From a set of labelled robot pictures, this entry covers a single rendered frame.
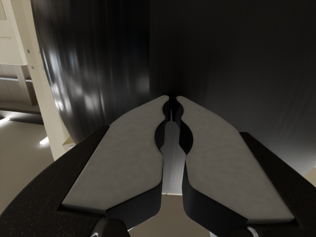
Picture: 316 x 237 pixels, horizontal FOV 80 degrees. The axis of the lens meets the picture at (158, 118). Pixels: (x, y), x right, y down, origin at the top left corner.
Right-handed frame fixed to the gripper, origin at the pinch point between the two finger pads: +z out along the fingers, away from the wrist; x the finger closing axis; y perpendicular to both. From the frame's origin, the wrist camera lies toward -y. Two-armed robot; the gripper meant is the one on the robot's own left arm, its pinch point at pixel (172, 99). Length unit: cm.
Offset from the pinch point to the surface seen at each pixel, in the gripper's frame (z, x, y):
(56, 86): 3.7, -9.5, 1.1
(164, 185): 3.4, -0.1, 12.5
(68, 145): 55, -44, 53
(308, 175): 18.0, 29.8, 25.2
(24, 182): 240, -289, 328
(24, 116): 498, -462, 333
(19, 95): 672, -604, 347
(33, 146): 364, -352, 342
